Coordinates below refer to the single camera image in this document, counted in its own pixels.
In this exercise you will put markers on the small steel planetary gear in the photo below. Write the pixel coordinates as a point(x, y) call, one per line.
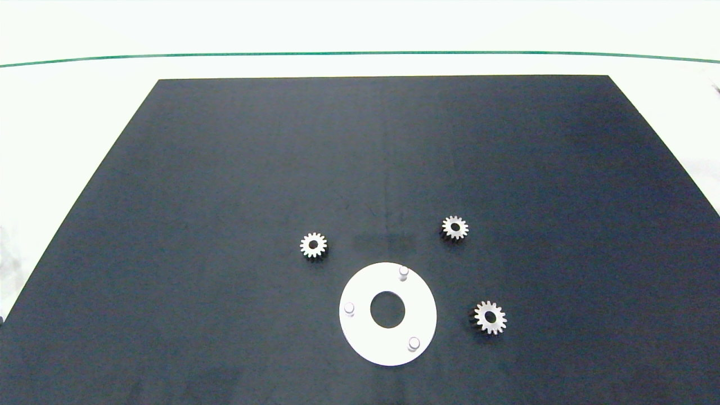
point(449, 228)
point(307, 246)
point(482, 319)

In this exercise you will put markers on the round white plate with pins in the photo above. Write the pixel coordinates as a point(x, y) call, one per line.
point(360, 337)

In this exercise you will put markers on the dark rectangular work mat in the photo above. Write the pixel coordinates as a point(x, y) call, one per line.
point(225, 169)

